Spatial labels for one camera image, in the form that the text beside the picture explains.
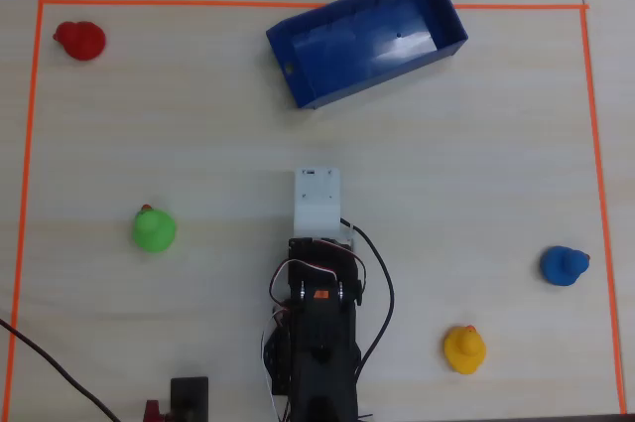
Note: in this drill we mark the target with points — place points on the blue rubber duck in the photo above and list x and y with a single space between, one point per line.
560 265

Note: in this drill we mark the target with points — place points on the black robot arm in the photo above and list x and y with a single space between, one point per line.
322 342

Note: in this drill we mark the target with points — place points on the red rubber duck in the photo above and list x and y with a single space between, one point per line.
82 41

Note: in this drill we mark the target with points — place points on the black table clamp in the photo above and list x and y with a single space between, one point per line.
189 394

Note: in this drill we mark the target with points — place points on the yellow rubber duck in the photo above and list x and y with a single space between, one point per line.
464 350

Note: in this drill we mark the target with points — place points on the green rubber duck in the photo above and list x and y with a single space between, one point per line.
154 231

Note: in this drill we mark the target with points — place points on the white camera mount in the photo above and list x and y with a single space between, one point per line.
317 198

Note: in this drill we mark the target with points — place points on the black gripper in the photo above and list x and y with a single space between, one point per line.
315 245

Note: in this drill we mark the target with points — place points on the blue plastic box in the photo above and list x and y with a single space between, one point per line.
357 49

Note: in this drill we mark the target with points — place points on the long orange tape line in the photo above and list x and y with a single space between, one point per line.
173 3

